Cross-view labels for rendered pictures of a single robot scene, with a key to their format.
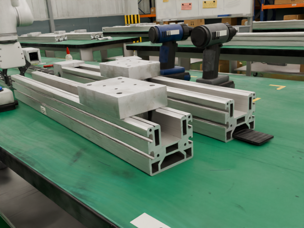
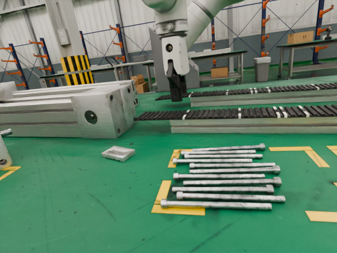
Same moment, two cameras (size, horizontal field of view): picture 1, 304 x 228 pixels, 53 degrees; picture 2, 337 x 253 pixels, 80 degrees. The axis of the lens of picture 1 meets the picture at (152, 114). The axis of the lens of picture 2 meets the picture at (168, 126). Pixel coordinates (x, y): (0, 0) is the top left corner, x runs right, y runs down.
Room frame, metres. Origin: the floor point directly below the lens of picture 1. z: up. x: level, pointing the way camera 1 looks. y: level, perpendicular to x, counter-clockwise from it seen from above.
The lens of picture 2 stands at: (1.72, 0.20, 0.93)
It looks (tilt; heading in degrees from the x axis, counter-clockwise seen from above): 20 degrees down; 148
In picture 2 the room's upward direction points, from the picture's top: 8 degrees counter-clockwise
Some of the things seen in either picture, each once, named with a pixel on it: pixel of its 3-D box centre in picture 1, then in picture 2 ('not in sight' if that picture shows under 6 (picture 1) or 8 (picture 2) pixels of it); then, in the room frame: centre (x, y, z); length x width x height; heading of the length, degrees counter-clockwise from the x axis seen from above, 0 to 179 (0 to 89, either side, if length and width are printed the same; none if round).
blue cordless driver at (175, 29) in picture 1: (177, 55); not in sight; (1.13, -0.11, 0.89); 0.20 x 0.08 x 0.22; 116
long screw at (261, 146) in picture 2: not in sight; (226, 148); (1.54, 0.42, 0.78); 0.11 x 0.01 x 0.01; 46
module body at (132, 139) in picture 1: (73, 103); (38, 101); (0.80, 0.21, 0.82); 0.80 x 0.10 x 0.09; 37
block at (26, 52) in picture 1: (29, 56); not in sight; (2.09, 0.79, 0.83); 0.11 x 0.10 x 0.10; 128
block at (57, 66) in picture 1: (67, 73); (110, 109); (1.26, 0.34, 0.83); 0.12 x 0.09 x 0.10; 127
